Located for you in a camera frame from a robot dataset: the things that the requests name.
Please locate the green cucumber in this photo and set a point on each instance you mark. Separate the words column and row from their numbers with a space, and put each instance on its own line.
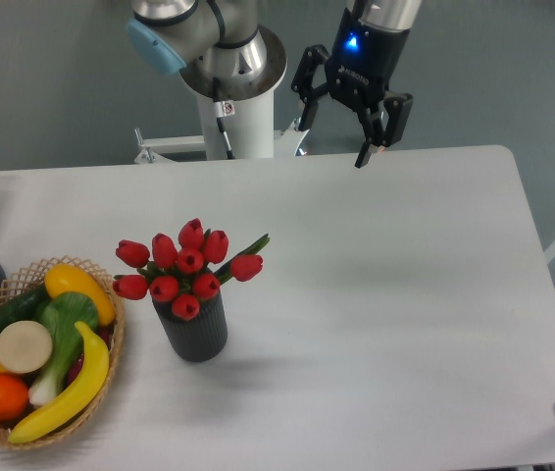
column 22, row 307

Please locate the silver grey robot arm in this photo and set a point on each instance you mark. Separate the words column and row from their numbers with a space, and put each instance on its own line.
column 233, row 65

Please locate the beige round radish slice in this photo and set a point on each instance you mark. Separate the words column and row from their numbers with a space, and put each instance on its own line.
column 25, row 346

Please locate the red tulip bouquet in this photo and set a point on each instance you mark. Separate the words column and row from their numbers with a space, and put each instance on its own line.
column 186, row 273

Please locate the green bok choy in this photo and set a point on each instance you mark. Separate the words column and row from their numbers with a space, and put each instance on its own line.
column 59, row 317

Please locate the yellow banana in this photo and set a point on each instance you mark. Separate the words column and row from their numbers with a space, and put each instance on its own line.
column 69, row 403

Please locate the dark grey ribbed vase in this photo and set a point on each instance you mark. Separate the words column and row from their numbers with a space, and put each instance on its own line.
column 199, row 339

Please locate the orange fruit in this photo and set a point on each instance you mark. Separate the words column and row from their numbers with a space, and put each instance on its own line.
column 13, row 397

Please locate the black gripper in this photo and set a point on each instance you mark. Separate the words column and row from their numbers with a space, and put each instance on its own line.
column 358, row 72

